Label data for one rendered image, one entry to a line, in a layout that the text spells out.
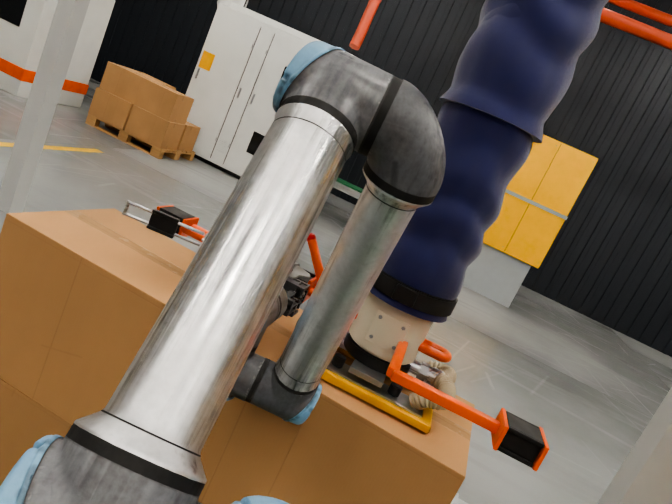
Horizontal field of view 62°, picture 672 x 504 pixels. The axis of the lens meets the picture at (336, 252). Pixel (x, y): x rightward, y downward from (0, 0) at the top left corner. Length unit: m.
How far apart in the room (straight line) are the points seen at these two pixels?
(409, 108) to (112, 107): 7.76
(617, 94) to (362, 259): 11.45
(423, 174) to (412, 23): 11.41
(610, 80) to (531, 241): 4.57
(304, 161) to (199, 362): 0.27
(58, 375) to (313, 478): 0.67
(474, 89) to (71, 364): 1.11
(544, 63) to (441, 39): 10.89
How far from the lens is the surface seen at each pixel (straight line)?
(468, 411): 1.10
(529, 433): 1.11
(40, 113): 4.18
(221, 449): 1.36
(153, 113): 8.11
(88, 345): 1.46
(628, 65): 12.28
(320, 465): 1.28
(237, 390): 1.09
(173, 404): 0.60
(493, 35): 1.22
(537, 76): 1.20
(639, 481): 2.57
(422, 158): 0.77
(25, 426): 1.66
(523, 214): 8.58
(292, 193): 0.67
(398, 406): 1.26
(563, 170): 8.64
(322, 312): 0.93
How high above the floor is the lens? 1.47
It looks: 12 degrees down
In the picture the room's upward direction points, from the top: 25 degrees clockwise
